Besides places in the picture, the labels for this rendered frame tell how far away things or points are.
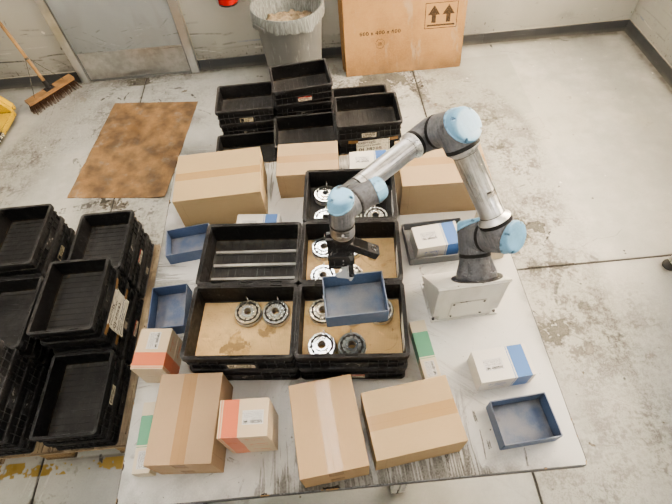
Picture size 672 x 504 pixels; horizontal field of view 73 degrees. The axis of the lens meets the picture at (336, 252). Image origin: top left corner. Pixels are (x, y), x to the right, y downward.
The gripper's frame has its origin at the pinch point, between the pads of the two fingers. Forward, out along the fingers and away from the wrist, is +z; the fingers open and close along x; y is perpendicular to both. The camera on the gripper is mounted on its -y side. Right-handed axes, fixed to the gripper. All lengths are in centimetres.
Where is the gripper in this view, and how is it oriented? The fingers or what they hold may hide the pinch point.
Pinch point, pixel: (352, 276)
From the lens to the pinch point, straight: 151.4
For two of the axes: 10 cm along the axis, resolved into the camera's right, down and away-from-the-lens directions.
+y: -10.0, 0.7, 0.2
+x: 0.4, 7.3, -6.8
